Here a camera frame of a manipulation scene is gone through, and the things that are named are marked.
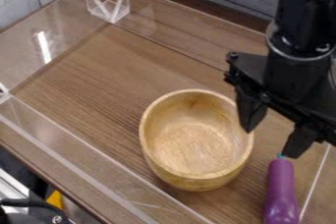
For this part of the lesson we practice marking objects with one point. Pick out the black device with yellow label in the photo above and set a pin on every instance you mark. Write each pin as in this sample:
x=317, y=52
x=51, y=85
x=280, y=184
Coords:
x=24, y=206

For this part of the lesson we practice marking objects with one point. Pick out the brown wooden bowl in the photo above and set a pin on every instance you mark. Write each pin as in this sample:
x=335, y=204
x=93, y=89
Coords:
x=193, y=144

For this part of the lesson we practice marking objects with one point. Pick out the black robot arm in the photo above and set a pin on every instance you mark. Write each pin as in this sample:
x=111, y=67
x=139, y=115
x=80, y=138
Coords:
x=304, y=21

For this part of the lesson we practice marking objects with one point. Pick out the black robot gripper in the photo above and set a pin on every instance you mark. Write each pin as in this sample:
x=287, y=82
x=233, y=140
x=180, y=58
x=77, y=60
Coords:
x=289, y=81

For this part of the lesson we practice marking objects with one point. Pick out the clear acrylic tray walls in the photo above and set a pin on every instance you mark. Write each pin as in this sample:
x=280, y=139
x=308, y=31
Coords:
x=83, y=66

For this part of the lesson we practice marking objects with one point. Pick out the purple toy eggplant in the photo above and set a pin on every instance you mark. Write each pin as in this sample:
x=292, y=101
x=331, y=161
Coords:
x=281, y=209

